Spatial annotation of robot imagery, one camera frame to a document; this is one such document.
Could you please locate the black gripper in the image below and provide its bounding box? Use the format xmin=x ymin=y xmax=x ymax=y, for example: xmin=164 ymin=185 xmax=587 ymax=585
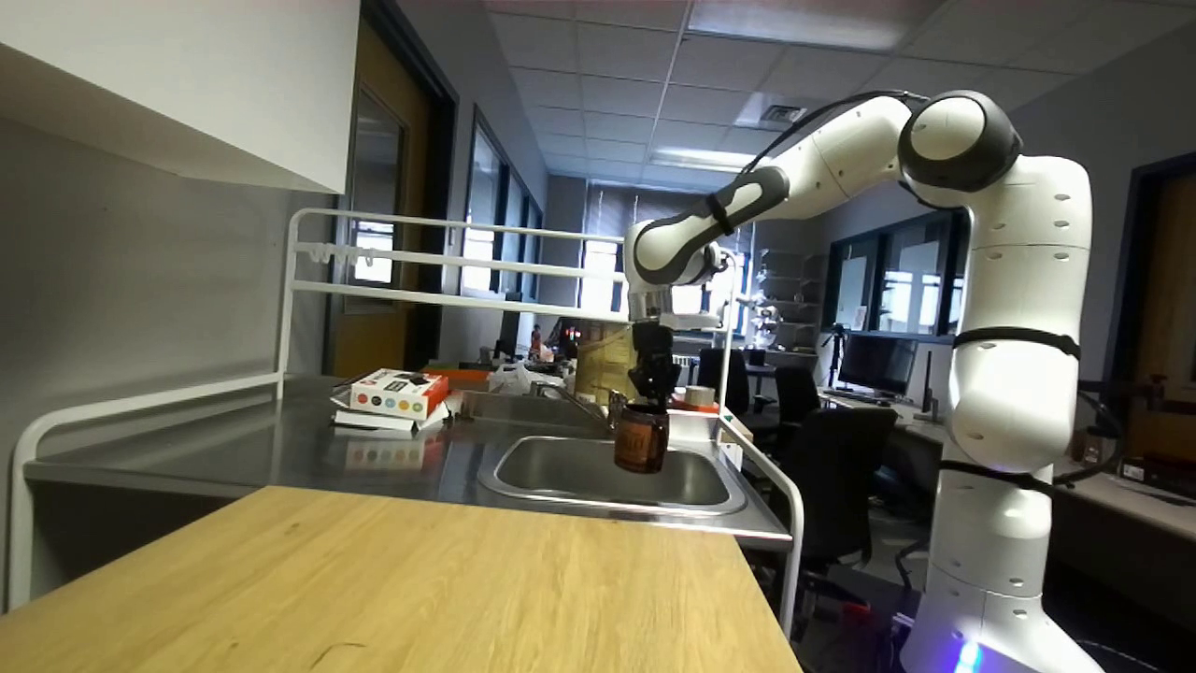
xmin=629 ymin=313 xmax=683 ymax=410

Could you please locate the dark red printed cup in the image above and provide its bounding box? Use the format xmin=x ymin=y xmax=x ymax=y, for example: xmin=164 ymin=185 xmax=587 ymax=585
xmin=609 ymin=399 xmax=672 ymax=478

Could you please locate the stainless steel sink basin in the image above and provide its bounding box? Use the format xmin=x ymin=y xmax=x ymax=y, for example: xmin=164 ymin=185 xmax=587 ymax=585
xmin=478 ymin=431 xmax=753 ymax=521

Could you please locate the yellow bag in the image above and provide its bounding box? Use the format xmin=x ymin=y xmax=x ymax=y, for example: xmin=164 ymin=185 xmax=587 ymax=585
xmin=573 ymin=324 xmax=644 ymax=406

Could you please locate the orange flat object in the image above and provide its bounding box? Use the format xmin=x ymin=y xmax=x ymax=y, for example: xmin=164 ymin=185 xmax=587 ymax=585
xmin=426 ymin=364 xmax=496 ymax=390

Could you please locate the black office chair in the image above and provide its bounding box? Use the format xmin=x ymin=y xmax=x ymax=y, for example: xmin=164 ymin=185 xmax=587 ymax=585
xmin=781 ymin=406 xmax=902 ymax=573

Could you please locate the dark computer monitor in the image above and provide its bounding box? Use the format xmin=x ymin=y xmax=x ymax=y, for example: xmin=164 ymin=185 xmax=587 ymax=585
xmin=830 ymin=329 xmax=923 ymax=403

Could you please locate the small ceiling light panel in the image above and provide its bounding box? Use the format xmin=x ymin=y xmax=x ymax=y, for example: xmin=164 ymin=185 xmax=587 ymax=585
xmin=652 ymin=141 xmax=759 ymax=175

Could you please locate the white box with colourful print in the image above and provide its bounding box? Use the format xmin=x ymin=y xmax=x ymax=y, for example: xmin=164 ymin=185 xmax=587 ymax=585
xmin=349 ymin=368 xmax=455 ymax=421

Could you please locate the large ceiling light panel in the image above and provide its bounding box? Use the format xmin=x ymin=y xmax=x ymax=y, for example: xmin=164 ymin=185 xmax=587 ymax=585
xmin=683 ymin=0 xmax=946 ymax=56

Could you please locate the white wall cabinet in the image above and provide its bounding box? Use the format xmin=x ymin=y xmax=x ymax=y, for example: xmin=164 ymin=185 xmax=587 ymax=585
xmin=0 ymin=0 xmax=368 ymax=200

